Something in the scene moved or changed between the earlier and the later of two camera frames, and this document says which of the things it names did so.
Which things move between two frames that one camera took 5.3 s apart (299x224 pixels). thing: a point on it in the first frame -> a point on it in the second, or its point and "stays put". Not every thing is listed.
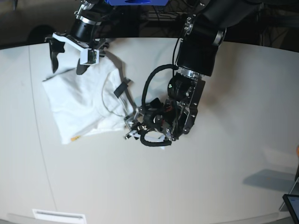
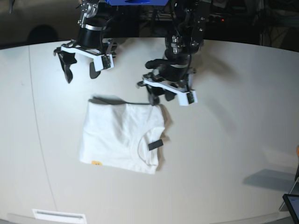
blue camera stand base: x=136 y=2 stays put
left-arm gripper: x=84 y=34 -> x=91 y=36
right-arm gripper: x=155 y=115 -> x=174 y=69
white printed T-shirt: x=86 y=104 -> x=123 y=134
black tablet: x=292 y=202 stays put
